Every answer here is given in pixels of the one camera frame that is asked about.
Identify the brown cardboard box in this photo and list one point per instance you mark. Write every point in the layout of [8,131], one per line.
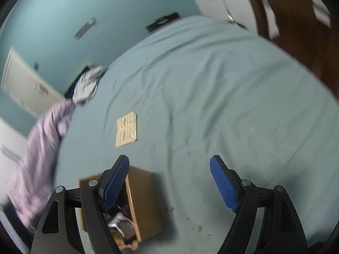
[145,203]

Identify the black flat box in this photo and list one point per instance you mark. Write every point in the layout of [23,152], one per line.
[163,21]

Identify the white door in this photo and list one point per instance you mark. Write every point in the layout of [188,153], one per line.
[23,84]

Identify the purple blanket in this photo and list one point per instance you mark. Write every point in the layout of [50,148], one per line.
[39,150]

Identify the grey wall plate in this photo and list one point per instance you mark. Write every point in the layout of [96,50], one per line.
[84,29]

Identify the flat cardboard sheet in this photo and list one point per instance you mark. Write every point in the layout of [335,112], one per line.
[126,129]

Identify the dark cloth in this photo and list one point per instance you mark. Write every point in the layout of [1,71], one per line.
[69,91]

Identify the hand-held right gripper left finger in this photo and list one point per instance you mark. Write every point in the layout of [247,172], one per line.
[115,185]

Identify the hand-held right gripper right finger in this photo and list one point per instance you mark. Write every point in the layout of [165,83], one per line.
[223,185]

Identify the pile of snack packets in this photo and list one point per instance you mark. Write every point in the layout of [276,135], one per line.
[123,223]

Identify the grey crumpled clothes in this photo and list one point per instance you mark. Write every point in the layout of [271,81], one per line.
[87,84]

